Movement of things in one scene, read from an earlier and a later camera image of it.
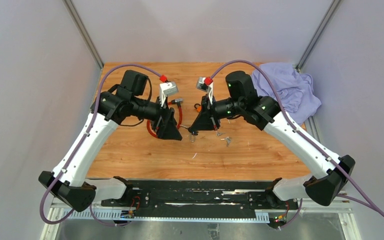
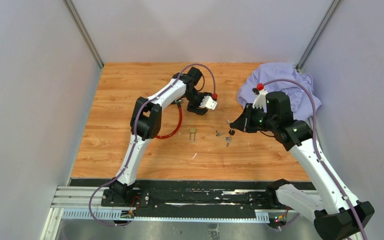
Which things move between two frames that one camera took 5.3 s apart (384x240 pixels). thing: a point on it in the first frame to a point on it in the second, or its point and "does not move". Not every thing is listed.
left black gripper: x=167 y=128 to x=193 y=109
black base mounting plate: x=201 y=197 does not move
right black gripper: x=203 y=122 to x=243 y=122
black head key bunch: x=193 y=132 to x=232 y=131
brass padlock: x=192 y=138 does not move
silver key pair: x=228 y=139 does not move
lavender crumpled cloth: x=296 y=89 does not move
